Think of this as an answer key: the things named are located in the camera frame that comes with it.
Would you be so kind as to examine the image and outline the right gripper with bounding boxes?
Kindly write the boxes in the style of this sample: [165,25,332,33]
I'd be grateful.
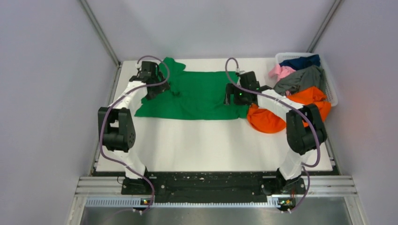
[224,83,252,105]

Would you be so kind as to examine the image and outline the green t shirt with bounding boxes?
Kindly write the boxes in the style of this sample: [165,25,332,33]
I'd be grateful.
[135,57,249,120]

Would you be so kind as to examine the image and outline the orange t shirt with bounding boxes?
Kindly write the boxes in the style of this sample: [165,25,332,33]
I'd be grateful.
[247,86,331,134]

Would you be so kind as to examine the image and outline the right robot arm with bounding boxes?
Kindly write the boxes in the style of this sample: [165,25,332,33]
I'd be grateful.
[224,69,327,195]

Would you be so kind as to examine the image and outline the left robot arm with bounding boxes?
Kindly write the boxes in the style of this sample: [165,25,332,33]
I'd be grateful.
[98,61,170,195]

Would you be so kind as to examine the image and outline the pink t shirt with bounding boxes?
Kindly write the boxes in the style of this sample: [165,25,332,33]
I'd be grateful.
[268,64,296,82]

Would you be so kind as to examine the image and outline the navy blue t shirt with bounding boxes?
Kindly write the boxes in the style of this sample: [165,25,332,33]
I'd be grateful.
[279,54,321,70]

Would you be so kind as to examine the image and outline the grey t shirt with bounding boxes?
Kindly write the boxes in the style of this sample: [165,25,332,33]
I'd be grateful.
[273,65,326,96]

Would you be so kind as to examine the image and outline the white plastic laundry basket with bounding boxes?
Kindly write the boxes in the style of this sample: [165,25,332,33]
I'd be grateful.
[275,52,338,107]

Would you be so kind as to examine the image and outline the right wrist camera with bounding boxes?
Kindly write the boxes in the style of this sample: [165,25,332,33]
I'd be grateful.
[236,68,246,77]

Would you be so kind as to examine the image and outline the aluminium frame rail left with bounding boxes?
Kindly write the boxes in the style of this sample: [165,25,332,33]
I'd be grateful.
[77,0,121,67]

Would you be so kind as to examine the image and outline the aluminium frame rail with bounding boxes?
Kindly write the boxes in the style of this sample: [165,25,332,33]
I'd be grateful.
[306,0,345,53]
[77,0,121,67]

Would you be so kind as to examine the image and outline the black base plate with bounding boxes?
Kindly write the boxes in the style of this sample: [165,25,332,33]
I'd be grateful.
[121,172,305,203]

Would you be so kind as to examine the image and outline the white cable duct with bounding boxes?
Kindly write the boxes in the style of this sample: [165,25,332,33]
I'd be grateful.
[85,197,281,208]

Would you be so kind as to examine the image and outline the aluminium frame rail right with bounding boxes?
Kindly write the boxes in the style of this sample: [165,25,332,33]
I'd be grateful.
[306,0,345,53]

